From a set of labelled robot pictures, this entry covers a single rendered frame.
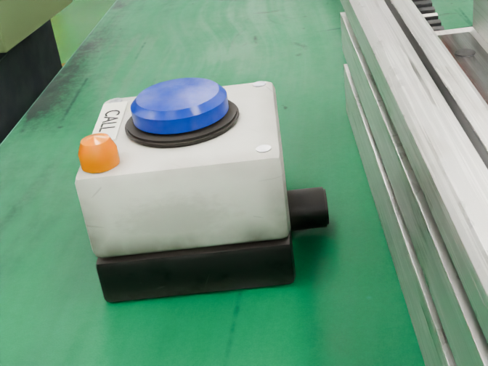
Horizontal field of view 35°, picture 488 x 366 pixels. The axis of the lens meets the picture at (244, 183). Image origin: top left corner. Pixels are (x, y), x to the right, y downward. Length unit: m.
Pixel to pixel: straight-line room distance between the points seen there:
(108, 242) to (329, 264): 0.09
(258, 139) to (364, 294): 0.07
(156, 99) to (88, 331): 0.10
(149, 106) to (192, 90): 0.02
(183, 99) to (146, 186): 0.04
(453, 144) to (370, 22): 0.12
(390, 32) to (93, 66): 0.32
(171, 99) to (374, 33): 0.09
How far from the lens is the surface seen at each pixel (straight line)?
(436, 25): 0.55
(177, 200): 0.29
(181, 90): 0.32
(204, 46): 0.60
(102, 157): 0.29
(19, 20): 0.70
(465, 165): 0.22
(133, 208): 0.30
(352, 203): 0.37
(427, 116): 0.25
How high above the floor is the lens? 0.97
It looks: 29 degrees down
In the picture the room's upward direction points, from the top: 8 degrees counter-clockwise
